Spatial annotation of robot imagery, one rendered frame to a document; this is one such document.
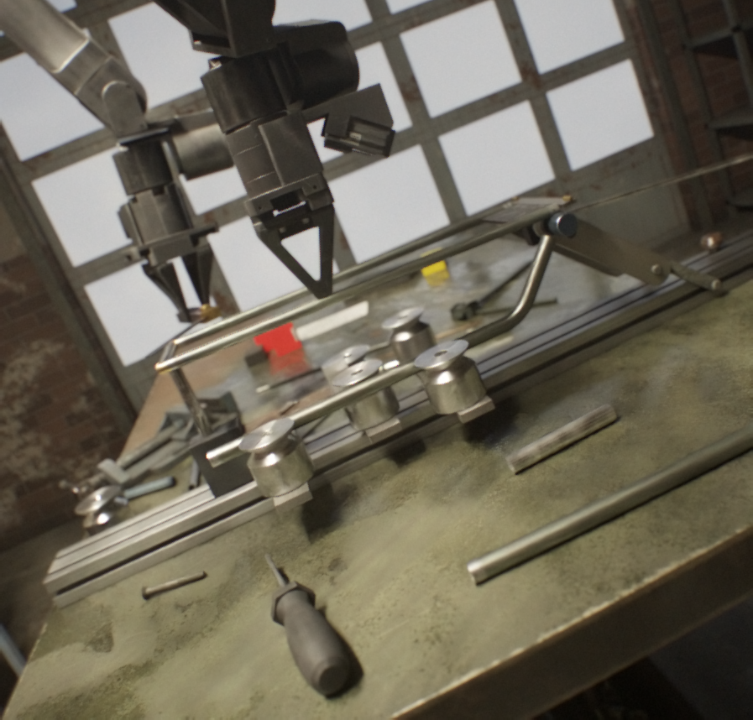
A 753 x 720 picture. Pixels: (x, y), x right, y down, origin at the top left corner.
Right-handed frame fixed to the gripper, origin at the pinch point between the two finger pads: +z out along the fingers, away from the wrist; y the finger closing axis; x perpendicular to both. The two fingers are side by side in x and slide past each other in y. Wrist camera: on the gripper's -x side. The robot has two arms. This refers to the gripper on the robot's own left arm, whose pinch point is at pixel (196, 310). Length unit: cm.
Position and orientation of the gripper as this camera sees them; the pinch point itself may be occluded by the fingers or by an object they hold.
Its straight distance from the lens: 84.2
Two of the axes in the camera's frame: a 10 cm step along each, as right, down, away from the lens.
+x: 5.4, 0.1, -8.4
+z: 3.0, 9.3, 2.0
